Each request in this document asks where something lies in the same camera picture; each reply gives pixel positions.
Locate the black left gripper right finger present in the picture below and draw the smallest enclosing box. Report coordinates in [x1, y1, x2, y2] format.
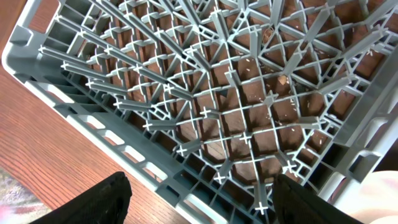
[272, 174, 361, 224]

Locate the grey plastic dishwasher rack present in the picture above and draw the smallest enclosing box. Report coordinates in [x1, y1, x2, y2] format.
[2, 0, 397, 223]

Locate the pink shallow bowl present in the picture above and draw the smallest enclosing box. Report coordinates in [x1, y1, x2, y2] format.
[336, 170, 397, 224]

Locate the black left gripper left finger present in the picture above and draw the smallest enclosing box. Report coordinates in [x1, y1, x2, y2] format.
[31, 171, 132, 224]

